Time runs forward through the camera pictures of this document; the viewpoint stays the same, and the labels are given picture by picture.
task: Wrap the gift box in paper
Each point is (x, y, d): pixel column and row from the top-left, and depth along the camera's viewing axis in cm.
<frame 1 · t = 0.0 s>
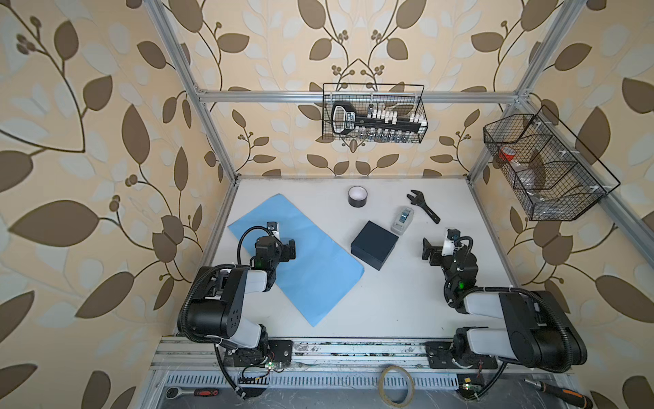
left hand: (281, 238, 95), fingers open
right hand: (440, 242, 89), fingers open
black tape roll: (357, 196, 115), point 2 cm above the table
black adjustable wrench: (419, 200, 114), on the table
white tape dispenser: (402, 220, 104), point 4 cm above the table

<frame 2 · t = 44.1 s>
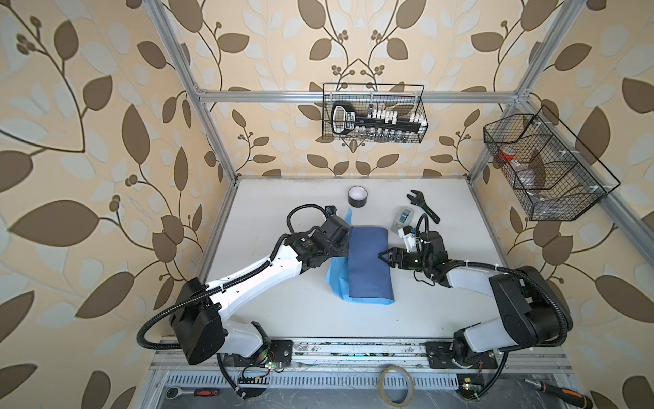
left hand: (346, 240, 79), fingers closed
right hand: (386, 259, 90), fingers open
the named things where they were.

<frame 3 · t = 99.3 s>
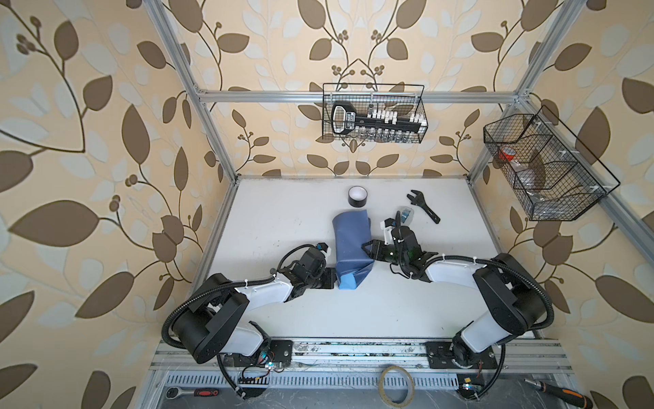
left hand: (341, 276, 87), fingers closed
right hand: (366, 249, 90), fingers open
the named things where they were.

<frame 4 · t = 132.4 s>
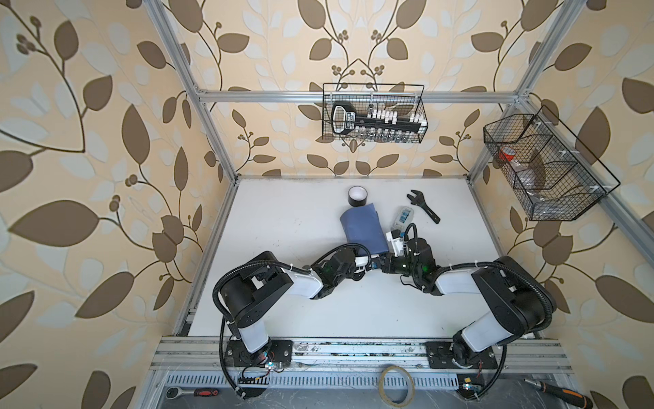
left hand: (359, 247, 90), fingers open
right hand: (371, 261, 88), fingers closed
the named things where they were.

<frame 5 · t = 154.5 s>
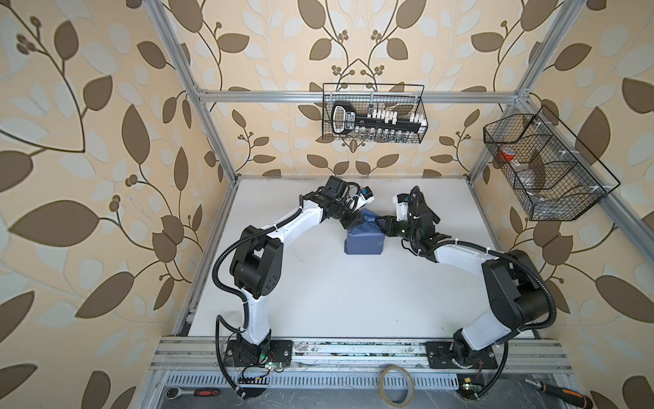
left hand: (364, 213, 89), fingers open
right hand: (380, 221, 91), fingers open
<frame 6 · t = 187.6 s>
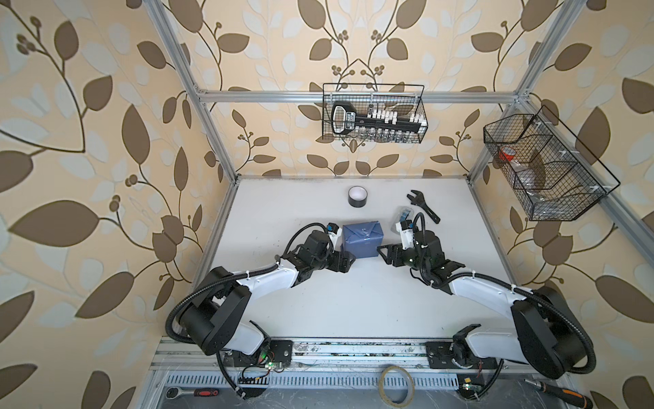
left hand: (347, 253, 86), fingers open
right hand: (385, 249, 87), fingers open
